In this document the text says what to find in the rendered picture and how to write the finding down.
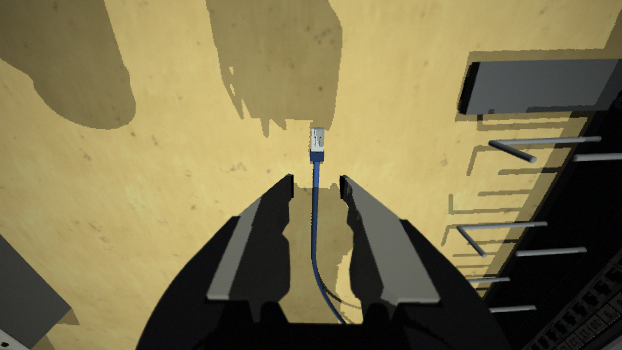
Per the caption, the blue network cable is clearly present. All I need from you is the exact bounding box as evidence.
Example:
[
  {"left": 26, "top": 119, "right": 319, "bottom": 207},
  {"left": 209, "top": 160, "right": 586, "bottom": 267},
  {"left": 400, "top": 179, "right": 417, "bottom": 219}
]
[{"left": 312, "top": 162, "right": 347, "bottom": 324}]

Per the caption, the network cable plug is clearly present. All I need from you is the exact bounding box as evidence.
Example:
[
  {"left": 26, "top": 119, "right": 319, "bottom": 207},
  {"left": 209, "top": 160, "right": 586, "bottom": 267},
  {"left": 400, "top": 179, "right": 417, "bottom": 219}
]
[{"left": 310, "top": 127, "right": 325, "bottom": 162}]

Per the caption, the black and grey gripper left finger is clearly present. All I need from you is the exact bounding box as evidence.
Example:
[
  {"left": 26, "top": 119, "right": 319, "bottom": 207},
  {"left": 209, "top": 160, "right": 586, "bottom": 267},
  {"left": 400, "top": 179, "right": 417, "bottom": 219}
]
[{"left": 135, "top": 174, "right": 294, "bottom": 350}]

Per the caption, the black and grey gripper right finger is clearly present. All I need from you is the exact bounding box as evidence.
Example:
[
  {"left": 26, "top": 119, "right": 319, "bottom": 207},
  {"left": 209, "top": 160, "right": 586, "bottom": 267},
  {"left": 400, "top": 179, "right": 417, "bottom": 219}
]
[{"left": 339, "top": 175, "right": 512, "bottom": 350}]

